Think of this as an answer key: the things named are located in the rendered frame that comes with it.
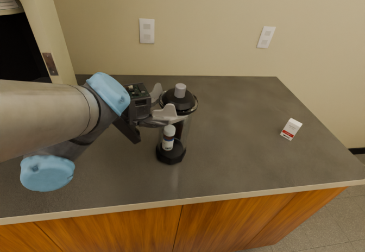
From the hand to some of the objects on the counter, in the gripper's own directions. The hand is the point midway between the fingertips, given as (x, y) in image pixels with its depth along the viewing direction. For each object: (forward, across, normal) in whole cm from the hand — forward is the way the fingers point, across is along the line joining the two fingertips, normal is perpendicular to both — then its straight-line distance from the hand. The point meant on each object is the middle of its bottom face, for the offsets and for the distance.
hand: (177, 106), depth 55 cm
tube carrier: (0, 0, +19) cm, 19 cm away
